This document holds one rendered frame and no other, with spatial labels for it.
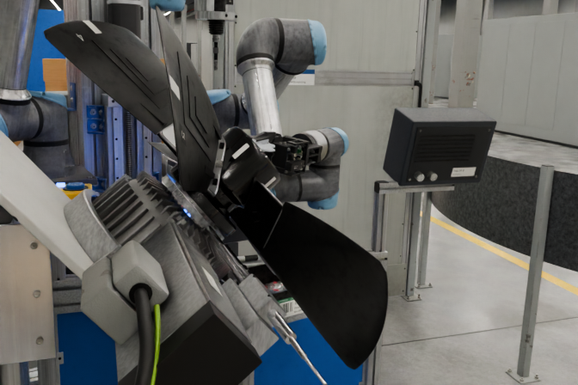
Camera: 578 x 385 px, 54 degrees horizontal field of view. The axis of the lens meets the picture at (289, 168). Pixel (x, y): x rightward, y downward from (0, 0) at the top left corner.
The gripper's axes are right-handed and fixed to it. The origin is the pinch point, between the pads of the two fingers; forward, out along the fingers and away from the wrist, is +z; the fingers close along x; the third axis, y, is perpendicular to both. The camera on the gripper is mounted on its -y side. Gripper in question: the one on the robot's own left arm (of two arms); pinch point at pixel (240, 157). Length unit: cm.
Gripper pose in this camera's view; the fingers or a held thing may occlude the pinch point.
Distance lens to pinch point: 114.8
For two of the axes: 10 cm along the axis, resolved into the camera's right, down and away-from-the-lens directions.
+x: -1.2, 9.6, 2.5
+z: -5.7, 1.4, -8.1
